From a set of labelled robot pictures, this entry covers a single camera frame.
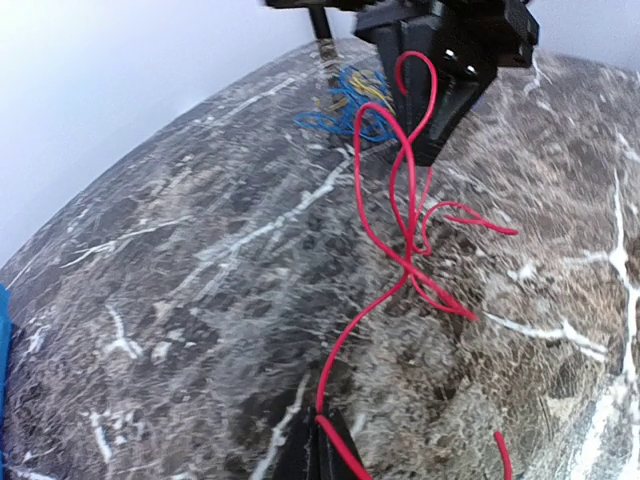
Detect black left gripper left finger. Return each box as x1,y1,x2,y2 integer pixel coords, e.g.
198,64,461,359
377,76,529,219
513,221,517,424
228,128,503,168
271,407,320,480

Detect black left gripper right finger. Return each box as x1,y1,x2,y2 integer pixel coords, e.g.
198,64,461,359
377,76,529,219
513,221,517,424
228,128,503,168
317,407,370,480

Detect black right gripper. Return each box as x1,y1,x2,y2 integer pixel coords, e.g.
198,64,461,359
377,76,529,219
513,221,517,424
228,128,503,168
352,0,541,167

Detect red cable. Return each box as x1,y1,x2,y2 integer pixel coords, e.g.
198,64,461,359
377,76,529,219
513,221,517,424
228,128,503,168
314,50,520,480

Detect blue three-compartment plastic bin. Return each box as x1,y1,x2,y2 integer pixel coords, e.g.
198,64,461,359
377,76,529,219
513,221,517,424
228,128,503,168
0,282,13,451

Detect yellow cable in pile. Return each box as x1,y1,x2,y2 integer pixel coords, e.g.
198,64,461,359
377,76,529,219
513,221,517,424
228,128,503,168
314,69,396,112

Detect blue cable in pile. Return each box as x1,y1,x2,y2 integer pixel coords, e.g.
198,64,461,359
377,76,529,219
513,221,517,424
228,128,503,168
292,64,401,144

